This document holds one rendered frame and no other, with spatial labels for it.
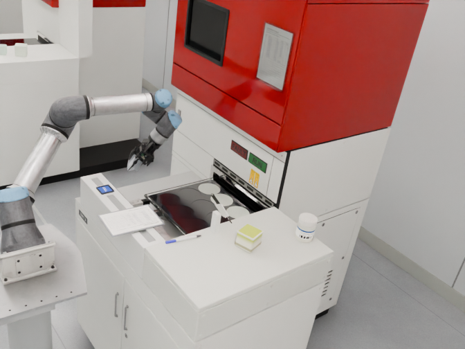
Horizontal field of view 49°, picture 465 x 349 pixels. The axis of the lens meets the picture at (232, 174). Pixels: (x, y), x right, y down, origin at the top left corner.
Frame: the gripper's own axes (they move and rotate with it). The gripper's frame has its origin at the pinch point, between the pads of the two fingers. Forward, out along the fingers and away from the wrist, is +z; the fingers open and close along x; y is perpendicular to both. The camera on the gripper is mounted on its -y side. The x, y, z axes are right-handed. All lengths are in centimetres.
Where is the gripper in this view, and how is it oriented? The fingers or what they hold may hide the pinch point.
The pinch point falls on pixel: (129, 167)
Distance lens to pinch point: 246.2
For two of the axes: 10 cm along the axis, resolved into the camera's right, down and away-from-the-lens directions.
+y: 1.8, 5.2, -8.4
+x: 7.3, 5.0, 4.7
